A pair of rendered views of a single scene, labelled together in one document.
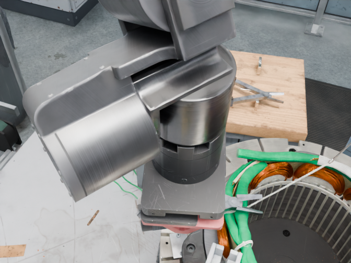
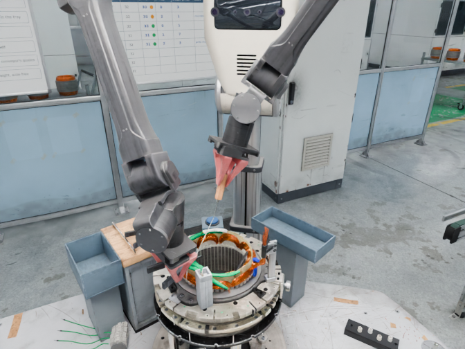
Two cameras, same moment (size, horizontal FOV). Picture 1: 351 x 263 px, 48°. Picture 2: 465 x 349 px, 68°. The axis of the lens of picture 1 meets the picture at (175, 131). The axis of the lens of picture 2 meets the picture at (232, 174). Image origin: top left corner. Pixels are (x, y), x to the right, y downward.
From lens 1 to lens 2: 46 cm
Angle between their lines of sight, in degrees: 42
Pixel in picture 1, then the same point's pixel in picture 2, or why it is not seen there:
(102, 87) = (158, 208)
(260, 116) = not seen: hidden behind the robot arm
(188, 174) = (179, 239)
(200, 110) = (180, 206)
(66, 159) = (162, 230)
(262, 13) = (77, 217)
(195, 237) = (179, 291)
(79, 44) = not seen: outside the picture
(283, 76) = not seen: hidden behind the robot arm
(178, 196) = (179, 250)
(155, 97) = (170, 207)
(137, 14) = (156, 185)
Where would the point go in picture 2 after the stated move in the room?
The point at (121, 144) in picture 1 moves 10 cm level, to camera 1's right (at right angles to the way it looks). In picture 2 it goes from (171, 222) to (212, 201)
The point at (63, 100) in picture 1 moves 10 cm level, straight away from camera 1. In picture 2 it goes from (153, 215) to (105, 203)
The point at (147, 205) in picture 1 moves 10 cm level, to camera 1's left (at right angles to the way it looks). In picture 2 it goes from (172, 257) to (126, 285)
